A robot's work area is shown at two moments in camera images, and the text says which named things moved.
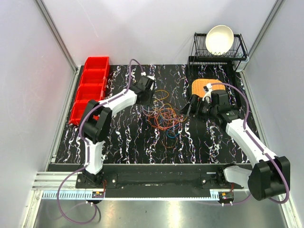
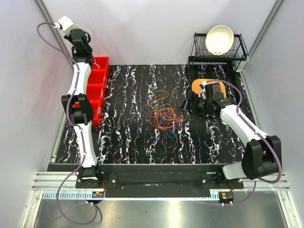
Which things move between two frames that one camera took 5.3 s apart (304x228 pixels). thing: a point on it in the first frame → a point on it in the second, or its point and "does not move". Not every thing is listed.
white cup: [241, 65] does not move
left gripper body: [147, 98] → [68, 38]
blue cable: [170, 137] does not move
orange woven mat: [197, 85] does not move
